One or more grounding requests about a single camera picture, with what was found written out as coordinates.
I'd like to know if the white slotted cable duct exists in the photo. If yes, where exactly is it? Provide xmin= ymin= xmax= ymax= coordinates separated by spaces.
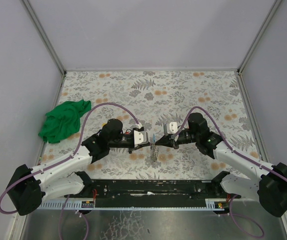
xmin=37 ymin=199 xmax=225 ymax=212

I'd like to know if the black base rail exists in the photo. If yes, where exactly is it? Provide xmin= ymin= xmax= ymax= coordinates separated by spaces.
xmin=64 ymin=178 xmax=242 ymax=208

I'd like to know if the floral patterned tablecloth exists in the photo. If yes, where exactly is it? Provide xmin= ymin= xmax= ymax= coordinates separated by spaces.
xmin=40 ymin=70 xmax=260 ymax=180

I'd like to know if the blue key tag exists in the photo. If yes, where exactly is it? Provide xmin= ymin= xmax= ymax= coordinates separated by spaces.
xmin=150 ymin=133 xmax=156 ymax=145

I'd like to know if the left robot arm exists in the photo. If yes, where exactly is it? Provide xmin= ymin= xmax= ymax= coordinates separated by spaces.
xmin=6 ymin=118 xmax=150 ymax=216

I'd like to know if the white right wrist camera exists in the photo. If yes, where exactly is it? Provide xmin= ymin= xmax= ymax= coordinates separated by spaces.
xmin=163 ymin=121 xmax=178 ymax=136

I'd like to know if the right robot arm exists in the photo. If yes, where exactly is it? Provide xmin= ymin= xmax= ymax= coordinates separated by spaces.
xmin=155 ymin=112 xmax=287 ymax=217

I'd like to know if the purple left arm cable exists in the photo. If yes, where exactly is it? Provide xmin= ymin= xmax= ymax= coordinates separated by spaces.
xmin=0 ymin=102 xmax=143 ymax=215

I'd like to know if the green crumpled cloth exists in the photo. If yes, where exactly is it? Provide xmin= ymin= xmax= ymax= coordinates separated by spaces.
xmin=38 ymin=99 xmax=92 ymax=144

